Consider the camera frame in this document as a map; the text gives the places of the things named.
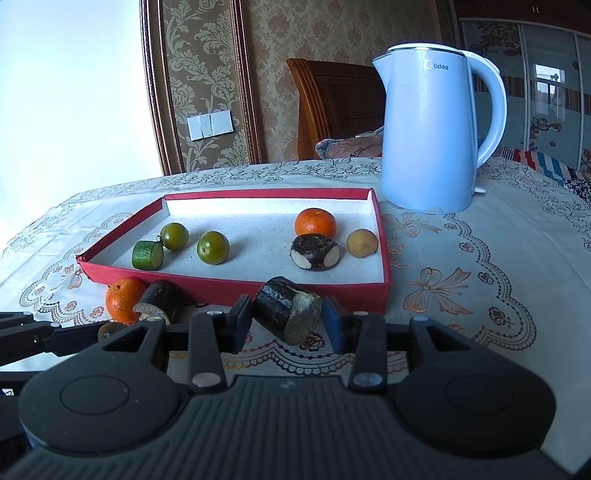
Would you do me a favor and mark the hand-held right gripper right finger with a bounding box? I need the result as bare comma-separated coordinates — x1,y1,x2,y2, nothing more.
322,295,476,392

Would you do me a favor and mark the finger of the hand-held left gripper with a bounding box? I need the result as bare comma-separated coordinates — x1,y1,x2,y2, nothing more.
0,312,112,366

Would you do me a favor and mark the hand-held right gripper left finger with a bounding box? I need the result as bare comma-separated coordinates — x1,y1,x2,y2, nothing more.
99,294,254,394

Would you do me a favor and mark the dark eggplant piece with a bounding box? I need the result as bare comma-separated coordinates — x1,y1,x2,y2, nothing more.
133,279,186,325
252,276,323,346

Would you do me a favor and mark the dark water chestnut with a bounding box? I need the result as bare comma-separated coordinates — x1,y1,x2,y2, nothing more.
290,234,341,272

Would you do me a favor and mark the pale yellow longan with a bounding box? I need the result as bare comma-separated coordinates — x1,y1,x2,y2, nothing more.
346,229,379,258

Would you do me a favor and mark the red cardboard box tray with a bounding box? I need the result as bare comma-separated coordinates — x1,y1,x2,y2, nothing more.
76,187,392,315

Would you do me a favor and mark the green cucumber piece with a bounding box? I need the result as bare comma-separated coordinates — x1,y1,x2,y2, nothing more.
131,240,164,271

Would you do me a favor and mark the small brown round fruit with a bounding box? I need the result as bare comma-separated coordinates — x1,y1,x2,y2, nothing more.
97,322,139,343

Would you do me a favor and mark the large tangerine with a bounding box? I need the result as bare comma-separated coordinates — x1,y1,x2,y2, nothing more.
105,277,148,325

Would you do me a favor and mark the small tangerine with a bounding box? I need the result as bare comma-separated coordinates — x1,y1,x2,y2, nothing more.
294,208,337,238

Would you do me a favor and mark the green tomato with stem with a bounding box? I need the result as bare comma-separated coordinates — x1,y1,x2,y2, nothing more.
158,223,189,252

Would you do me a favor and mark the pink folded blanket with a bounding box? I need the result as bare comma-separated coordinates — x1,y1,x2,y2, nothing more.
315,127,385,160

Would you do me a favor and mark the light blue electric kettle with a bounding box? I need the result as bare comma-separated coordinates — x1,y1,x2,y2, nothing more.
372,43,508,215

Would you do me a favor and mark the brown wooden headboard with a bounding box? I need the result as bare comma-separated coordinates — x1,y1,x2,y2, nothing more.
286,58,387,160

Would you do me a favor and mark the striped quilt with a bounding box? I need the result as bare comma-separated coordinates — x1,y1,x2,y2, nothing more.
498,145,591,185

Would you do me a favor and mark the dark patterned cloth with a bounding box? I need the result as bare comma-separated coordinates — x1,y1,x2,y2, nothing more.
562,174,591,205

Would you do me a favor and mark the sliding door wardrobe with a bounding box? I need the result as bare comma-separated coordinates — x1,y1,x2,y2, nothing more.
456,16,591,163

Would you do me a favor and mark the white wall light switch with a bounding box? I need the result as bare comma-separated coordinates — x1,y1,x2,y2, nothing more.
188,110,234,141

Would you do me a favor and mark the wooden wall moulding frame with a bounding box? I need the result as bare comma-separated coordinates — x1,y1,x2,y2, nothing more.
140,0,265,177

